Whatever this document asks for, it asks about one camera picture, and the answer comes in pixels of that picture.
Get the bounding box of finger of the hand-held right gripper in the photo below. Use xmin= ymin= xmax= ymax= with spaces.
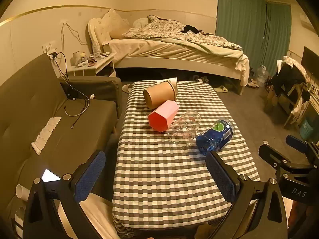
xmin=286 ymin=134 xmax=319 ymax=160
xmin=258 ymin=144 xmax=294 ymax=180

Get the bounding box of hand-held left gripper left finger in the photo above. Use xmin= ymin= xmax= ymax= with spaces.
xmin=22 ymin=150 xmax=106 ymax=239

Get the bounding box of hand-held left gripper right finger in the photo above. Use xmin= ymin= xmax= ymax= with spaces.
xmin=194 ymin=151 xmax=292 ymax=239

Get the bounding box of blue plastic cup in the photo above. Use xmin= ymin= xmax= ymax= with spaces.
xmin=196 ymin=119 xmax=235 ymax=155

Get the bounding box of clear glass cup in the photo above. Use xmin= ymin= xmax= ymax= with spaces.
xmin=168 ymin=110 xmax=201 ymax=148

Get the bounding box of pink hexagonal cup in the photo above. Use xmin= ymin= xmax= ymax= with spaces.
xmin=148 ymin=100 xmax=179 ymax=133

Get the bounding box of brown paper cup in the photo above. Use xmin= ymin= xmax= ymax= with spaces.
xmin=143 ymin=82 xmax=176 ymax=109

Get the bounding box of white paper cup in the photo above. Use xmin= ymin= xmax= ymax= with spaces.
xmin=157 ymin=77 xmax=178 ymax=97

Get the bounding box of teal basket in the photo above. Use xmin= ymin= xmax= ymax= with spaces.
xmin=299 ymin=118 xmax=315 ymax=141

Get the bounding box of wooden chair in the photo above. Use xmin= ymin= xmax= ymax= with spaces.
xmin=264 ymin=56 xmax=312 ymax=130

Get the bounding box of checkered tablecloth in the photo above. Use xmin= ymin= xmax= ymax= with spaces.
xmin=112 ymin=80 xmax=261 ymax=238

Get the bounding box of black jacket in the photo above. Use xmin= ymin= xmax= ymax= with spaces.
xmin=270 ymin=65 xmax=306 ymax=96

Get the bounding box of large water jug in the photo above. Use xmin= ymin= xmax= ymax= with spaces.
xmin=256 ymin=65 xmax=270 ymax=81

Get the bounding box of television screen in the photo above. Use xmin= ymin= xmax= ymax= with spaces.
xmin=300 ymin=46 xmax=319 ymax=74

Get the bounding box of dark green sofa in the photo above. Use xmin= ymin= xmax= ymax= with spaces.
xmin=0 ymin=53 xmax=122 ymax=239

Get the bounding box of white nightstand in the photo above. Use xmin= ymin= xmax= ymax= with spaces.
xmin=67 ymin=53 xmax=117 ymax=78

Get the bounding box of white air conditioner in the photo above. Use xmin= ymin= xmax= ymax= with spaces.
xmin=299 ymin=12 xmax=314 ymax=29

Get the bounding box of green curtain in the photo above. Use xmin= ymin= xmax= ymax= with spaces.
xmin=216 ymin=0 xmax=292 ymax=79

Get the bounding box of white bed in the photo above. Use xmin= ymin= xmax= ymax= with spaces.
xmin=88 ymin=9 xmax=250 ymax=95

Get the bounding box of black garment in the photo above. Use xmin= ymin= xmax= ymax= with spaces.
xmin=181 ymin=24 xmax=203 ymax=34

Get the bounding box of cream pillow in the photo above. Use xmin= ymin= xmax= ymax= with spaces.
xmin=102 ymin=9 xmax=130 ymax=39

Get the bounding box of floral quilt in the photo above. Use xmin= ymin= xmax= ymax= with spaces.
xmin=123 ymin=16 xmax=243 ymax=51

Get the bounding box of black charger cable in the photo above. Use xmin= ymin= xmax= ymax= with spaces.
xmin=50 ymin=52 xmax=70 ymax=83

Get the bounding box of wall power socket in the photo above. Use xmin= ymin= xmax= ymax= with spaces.
xmin=42 ymin=43 xmax=56 ymax=55

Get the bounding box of white wall cable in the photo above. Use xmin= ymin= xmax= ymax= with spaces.
xmin=61 ymin=20 xmax=88 ymax=45

